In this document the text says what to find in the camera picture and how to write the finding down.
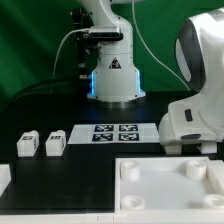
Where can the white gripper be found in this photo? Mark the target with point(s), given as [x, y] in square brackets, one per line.
[183, 125]

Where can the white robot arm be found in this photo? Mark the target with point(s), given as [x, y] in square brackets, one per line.
[199, 51]

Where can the white square tabletop panel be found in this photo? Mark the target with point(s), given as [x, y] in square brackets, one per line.
[164, 183]

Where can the white sheet with markers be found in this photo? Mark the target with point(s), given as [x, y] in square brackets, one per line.
[114, 133]

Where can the white L-shaped obstacle fence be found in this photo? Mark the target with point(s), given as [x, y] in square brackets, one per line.
[158, 216]

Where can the grey camera on base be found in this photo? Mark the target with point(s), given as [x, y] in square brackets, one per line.
[105, 33]

